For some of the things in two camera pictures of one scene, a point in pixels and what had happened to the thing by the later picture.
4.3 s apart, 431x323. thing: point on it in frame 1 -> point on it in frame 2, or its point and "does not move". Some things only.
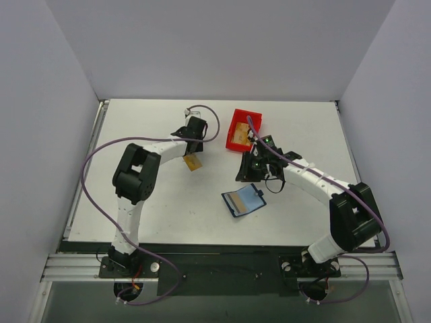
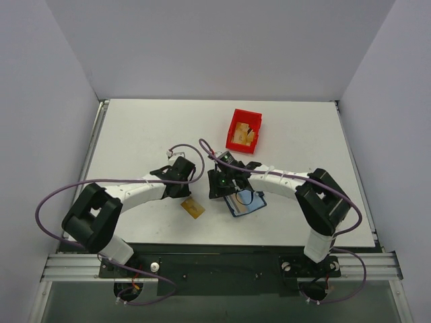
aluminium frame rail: (75, 268) does not move
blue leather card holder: (244, 200) does not move
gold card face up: (192, 162) -> (192, 208)
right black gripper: (245, 167) -> (217, 188)
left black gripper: (194, 144) -> (185, 167)
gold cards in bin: (240, 135) does not move
